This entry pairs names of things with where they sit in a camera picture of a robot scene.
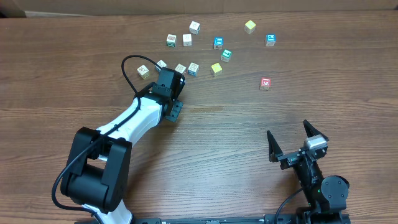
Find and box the yellow-top face wooden block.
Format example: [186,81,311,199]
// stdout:
[211,63,223,77]

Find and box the green B wooden block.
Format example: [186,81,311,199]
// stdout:
[166,34,177,47]

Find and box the teal J wooden block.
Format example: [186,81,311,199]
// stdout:
[189,21,200,35]

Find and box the red-top C wooden block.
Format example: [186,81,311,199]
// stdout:
[259,77,271,90]

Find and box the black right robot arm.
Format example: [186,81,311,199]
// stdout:
[264,120,351,224]

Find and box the red P wooden block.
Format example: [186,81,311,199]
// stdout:
[175,63,187,75]

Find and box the yellow S wooden block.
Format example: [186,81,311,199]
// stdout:
[137,65,150,79]

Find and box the blue-sided white wooden block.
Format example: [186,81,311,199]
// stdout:
[155,60,167,72]

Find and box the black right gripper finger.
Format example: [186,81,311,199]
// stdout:
[267,131,284,162]
[303,119,329,141]

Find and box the blue B wooden block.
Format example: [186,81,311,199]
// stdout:
[188,62,199,76]

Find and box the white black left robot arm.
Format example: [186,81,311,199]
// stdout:
[54,68,185,223]

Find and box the green-top L wooden block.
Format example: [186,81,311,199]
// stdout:
[220,49,233,62]

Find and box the plain yellow-top wooden block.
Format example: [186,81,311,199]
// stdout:
[244,20,256,34]

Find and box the blue-top P wooden block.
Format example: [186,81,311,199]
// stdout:
[265,34,276,47]

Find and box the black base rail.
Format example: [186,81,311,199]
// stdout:
[74,213,352,224]

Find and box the red-sided white wooden block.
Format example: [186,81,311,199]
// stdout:
[182,34,192,47]

